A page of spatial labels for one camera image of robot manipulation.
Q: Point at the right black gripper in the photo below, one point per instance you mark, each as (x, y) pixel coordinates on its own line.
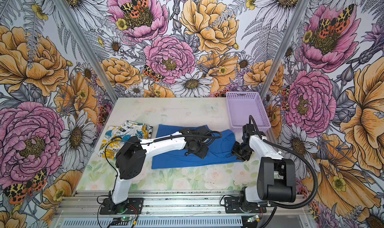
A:
(235, 151)

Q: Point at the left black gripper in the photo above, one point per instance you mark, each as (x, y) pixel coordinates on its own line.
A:
(202, 154)

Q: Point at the blue cloth garment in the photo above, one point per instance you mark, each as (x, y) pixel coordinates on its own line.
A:
(219, 152)

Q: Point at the lavender plastic laundry basket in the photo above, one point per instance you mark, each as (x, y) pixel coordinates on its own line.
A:
(242, 104)

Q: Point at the white teal yellow printed garment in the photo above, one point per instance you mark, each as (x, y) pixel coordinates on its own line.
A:
(116, 136)

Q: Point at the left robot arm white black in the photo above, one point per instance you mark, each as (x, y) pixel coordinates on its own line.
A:
(132, 155)

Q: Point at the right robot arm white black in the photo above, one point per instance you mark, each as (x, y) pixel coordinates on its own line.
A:
(275, 181)

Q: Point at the green circuit board right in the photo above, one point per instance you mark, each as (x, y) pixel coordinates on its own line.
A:
(255, 218)

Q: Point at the green circuit board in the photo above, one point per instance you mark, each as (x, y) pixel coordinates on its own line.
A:
(255, 218)
(124, 221)

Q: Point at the green circuit board left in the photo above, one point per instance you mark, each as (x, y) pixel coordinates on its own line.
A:
(124, 221)

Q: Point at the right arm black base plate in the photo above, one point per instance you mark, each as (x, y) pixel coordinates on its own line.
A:
(238, 205)

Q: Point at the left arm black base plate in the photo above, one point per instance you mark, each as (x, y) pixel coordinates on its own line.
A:
(132, 206)

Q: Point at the right aluminium corner post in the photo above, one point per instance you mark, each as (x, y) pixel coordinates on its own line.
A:
(291, 28)

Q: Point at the aluminium corner post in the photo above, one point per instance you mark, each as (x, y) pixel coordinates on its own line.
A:
(291, 28)
(79, 35)

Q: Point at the aluminium mounting rail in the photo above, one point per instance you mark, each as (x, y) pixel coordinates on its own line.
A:
(156, 203)

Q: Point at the white slotted cable duct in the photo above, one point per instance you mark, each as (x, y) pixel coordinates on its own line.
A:
(157, 222)

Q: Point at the left aluminium corner post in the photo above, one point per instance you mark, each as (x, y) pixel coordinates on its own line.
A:
(79, 35)

